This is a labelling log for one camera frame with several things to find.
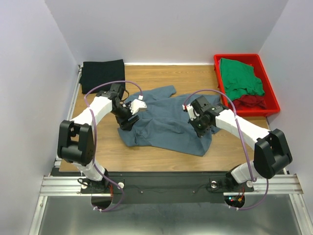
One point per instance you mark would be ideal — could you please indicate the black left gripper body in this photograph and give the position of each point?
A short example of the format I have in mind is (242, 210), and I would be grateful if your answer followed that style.
(127, 121)

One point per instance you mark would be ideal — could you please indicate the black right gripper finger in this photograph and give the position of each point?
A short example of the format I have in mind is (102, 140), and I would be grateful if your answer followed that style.
(207, 130)
(199, 134)

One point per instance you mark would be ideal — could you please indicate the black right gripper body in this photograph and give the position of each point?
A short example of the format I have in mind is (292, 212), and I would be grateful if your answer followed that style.
(200, 128)

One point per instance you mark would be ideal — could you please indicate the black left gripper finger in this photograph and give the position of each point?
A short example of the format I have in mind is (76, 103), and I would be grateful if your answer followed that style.
(126, 126)
(133, 119)

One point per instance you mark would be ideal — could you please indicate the blue-grey t-shirt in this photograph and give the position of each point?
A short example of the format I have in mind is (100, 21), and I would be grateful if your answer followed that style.
(164, 124)

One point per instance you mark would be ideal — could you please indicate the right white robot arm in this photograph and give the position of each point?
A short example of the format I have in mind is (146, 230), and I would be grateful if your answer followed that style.
(271, 149)

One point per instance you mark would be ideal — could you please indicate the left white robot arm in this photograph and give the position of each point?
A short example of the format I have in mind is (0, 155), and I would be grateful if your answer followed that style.
(77, 139)

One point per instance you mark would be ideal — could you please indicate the black folded t-shirt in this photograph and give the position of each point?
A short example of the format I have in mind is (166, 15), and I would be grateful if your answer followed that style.
(94, 74)

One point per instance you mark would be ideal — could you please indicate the dark red t-shirt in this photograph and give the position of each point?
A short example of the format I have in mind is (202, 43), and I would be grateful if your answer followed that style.
(250, 102)

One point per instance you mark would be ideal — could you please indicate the green t-shirt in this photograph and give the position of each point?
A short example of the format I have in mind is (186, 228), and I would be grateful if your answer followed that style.
(239, 79)

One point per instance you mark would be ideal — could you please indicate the red plastic bin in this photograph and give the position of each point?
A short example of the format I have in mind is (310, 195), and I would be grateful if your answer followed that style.
(260, 72)

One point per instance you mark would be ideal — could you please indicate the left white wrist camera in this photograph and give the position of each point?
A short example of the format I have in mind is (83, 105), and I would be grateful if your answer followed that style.
(137, 105)

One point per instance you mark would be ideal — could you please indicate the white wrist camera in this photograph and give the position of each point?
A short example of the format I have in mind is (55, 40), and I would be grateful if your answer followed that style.
(137, 105)
(191, 111)

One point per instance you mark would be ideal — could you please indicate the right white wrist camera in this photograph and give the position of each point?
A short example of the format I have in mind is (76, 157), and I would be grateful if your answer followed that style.
(191, 111)

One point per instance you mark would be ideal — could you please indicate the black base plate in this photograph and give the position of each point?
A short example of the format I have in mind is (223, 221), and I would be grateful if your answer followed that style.
(165, 187)

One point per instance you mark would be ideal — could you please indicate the aluminium frame rail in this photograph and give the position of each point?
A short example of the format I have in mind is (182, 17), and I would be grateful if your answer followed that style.
(69, 186)

